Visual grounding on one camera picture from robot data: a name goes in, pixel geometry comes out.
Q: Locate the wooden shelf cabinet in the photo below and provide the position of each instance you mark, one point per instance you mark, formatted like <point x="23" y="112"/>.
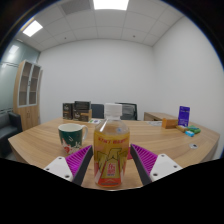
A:
<point x="28" y="96"/>

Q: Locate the small square ceiling light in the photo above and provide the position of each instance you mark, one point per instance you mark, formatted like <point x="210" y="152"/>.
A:
<point x="32" y="28"/>

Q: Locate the green box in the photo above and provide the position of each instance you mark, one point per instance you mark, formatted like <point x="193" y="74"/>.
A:
<point x="194" y="129"/>

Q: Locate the small light blue box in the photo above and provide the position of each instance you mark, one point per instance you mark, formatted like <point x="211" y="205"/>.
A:
<point x="189" y="133"/>

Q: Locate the white paper sheet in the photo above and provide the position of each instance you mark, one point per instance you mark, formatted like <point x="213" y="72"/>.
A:
<point x="154" y="123"/>

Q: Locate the purple upright box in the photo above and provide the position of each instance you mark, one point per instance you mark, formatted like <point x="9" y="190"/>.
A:
<point x="183" y="116"/>

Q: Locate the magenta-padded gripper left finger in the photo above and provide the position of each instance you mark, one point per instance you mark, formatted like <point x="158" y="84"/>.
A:
<point x="63" y="166"/>

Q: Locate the yellow tea drink bottle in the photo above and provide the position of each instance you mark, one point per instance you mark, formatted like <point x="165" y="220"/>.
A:
<point x="111" y="150"/>

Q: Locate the black leather armchair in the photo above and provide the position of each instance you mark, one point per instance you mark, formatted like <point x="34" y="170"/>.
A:
<point x="8" y="130"/>

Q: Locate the wooden side desk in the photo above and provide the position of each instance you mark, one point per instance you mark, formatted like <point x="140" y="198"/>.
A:
<point x="156" y="116"/>

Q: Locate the black mesh office chair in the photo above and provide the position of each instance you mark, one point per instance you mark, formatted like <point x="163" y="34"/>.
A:
<point x="130" y="111"/>

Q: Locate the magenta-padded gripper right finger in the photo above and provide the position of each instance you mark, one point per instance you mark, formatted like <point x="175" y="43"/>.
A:
<point x="160" y="165"/>

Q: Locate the small white round disc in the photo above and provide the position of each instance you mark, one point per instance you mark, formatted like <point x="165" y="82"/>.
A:
<point x="193" y="146"/>

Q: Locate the small yellowish box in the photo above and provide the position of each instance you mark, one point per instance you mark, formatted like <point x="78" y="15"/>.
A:
<point x="181" y="128"/>

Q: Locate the dark padded office chair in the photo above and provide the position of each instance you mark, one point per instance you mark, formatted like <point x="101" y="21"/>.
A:
<point x="97" y="111"/>

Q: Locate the large square ceiling light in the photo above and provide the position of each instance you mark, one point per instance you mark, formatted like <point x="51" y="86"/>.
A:
<point x="111" y="4"/>

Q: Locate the brown cardboard box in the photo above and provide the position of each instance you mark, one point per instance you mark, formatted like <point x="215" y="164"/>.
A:
<point x="82" y="115"/>

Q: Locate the green and white mug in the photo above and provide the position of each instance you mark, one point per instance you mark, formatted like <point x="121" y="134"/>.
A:
<point x="70" y="138"/>

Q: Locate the tall dark box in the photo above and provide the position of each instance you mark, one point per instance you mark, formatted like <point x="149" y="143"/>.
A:
<point x="67" y="111"/>

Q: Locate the flat dark box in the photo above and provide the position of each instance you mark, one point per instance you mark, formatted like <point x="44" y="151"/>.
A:
<point x="82" y="105"/>

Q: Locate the green and white leaflet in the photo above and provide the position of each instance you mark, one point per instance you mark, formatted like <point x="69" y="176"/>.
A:
<point x="95" y="121"/>

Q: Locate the flat round red coaster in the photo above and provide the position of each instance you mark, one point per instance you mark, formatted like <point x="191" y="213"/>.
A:
<point x="129" y="154"/>

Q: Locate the orange wooden box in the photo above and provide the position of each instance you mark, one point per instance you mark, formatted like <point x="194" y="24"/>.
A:
<point x="169" y="123"/>

